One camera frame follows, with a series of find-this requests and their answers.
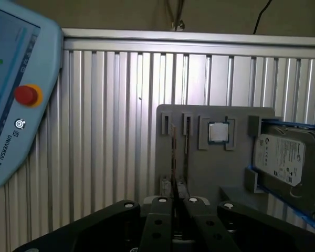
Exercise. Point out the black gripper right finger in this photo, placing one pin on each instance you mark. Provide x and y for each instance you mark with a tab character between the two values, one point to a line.
252	231

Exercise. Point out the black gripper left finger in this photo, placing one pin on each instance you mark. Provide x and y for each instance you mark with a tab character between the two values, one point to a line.
107	231

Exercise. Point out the RAM stick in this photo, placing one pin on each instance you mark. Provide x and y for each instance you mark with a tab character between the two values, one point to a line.
174	157

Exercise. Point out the grey parts rack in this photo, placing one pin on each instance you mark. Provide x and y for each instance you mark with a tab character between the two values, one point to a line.
215	168

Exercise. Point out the hard disk in blue carrier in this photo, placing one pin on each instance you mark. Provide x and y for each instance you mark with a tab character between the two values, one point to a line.
278	155

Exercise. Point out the silver CPU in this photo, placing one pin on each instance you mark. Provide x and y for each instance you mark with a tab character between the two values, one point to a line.
218	131

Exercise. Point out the pale blue teach pendant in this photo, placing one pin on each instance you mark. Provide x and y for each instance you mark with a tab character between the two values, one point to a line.
29	131

